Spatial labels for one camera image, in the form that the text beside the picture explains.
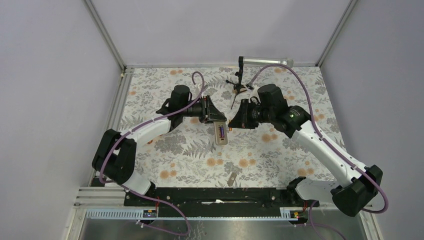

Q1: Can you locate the floral patterned table mat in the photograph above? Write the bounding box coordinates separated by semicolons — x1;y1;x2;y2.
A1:
119;67;344;188

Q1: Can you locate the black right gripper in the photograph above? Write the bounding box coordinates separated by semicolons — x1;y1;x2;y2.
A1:
228;98;274;129

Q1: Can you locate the beige remote control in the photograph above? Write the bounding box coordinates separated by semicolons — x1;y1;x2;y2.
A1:
213;121;228;146

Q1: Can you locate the black tripod microphone stand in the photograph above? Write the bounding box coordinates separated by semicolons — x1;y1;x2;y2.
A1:
225;63;247;109

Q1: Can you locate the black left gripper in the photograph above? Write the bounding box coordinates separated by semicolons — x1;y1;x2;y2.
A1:
181;95;227;124

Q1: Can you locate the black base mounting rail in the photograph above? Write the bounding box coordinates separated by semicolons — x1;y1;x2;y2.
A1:
123;177;320;218

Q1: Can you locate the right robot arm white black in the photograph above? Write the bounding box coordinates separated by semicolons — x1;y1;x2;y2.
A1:
228;84;383;217

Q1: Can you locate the beige battery cover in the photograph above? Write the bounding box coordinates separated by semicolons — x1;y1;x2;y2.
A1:
227;172;237;187

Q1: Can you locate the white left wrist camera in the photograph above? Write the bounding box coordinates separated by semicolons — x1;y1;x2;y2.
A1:
193;83;209;97

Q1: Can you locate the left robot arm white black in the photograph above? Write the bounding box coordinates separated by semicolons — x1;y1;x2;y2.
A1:
91;85;228;206

